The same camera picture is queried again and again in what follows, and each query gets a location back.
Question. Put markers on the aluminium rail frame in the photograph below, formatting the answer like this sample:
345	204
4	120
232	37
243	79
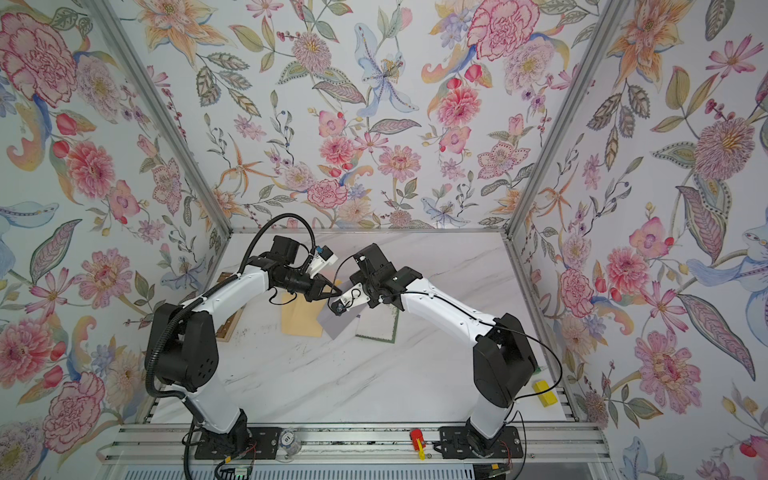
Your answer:
552	450

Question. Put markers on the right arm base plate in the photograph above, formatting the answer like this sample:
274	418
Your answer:
464	443

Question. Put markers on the red emergency stop button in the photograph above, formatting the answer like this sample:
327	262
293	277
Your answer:
418	443

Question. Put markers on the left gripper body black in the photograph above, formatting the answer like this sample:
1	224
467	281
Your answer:
295	282

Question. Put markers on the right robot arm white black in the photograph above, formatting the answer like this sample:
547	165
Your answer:
502	357

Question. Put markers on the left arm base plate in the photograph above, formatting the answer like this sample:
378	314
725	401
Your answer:
259	443

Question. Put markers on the wooden chessboard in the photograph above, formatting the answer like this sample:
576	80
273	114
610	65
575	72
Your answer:
226	330

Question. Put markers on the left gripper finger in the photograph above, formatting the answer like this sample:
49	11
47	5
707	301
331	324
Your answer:
320	281
323	293

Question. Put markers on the round silver knob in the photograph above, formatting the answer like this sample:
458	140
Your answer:
289	443

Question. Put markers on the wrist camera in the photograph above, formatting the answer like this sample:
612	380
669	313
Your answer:
346	301
322	258

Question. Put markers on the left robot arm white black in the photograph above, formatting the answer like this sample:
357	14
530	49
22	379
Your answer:
182	355

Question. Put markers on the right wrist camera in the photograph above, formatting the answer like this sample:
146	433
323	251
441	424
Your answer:
346	301

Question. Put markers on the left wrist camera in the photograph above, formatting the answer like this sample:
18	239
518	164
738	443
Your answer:
322	258

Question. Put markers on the green floral letter paper lower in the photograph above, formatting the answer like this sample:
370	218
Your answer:
379	324

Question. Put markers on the yellow envelope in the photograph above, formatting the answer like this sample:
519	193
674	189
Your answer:
300	317

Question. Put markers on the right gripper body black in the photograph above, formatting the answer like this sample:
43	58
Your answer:
374	291

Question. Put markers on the small yellow block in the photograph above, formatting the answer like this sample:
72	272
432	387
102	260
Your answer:
545	393

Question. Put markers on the grey envelope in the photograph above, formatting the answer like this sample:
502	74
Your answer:
336	317

